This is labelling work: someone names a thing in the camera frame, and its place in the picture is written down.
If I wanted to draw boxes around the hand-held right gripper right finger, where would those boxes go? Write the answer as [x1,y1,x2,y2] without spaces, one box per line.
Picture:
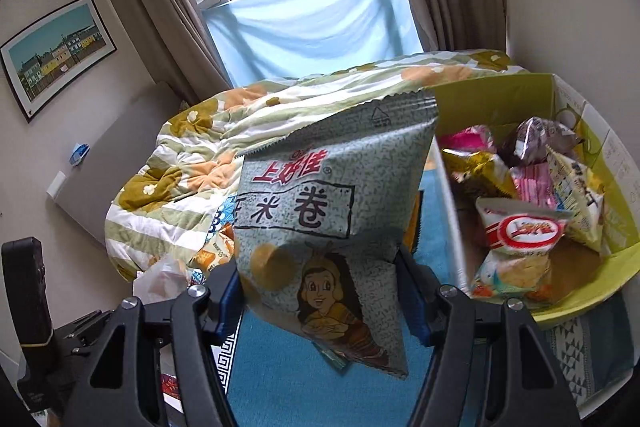
[394,246,585,427]

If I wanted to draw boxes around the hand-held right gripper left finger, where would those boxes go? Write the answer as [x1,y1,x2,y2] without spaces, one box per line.
[60,259,247,427]

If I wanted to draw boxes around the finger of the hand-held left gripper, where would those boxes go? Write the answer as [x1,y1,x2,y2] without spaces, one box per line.
[51,309,118,354]

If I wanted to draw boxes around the grey-green snack packet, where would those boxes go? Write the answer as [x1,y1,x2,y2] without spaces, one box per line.
[234,87,440,381]

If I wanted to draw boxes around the red and white snack packet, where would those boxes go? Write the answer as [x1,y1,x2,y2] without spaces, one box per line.
[472,197,574,304]

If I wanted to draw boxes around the golden yellow snack packet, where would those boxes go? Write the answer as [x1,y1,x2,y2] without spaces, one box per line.
[442,149,519,200]

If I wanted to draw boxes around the pink striped snack packet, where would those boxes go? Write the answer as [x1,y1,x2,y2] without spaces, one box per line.
[512,164,557,208]

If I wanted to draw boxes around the magenta snack packet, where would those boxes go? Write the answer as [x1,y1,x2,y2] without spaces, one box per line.
[439,126,497,154]

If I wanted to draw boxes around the dark purple and white snack packet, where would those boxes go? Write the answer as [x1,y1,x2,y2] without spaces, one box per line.
[514,117,582,166]

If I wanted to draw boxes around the yellow-green cardboard box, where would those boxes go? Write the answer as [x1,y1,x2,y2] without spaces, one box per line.
[432,72,640,326]

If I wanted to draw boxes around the small orange snack packet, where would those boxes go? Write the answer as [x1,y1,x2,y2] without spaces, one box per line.
[192,227,236,279]

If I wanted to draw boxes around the white plastic bag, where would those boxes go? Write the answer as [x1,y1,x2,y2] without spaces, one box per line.
[132,254,192,306]

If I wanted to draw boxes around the blue and white snack packet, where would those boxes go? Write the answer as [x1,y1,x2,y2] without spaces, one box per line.
[212,196,242,239]

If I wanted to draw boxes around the teal patterned table cloth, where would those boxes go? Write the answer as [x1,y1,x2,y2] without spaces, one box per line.
[215,172,637,427]

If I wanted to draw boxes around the floral green striped blanket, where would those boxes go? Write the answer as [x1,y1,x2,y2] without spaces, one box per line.
[105,49,531,284]

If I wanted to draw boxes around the grey bed headboard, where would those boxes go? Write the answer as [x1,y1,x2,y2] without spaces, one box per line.
[52,79,202,249]

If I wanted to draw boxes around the light blue window cloth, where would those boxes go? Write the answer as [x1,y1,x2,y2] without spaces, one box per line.
[202,0,422,88]

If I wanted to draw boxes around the white wall switch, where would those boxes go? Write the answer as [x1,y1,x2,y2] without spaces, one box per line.
[46,171,67,198]

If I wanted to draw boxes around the framed wall poster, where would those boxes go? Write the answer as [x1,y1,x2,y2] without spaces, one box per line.
[0,0,119,124]

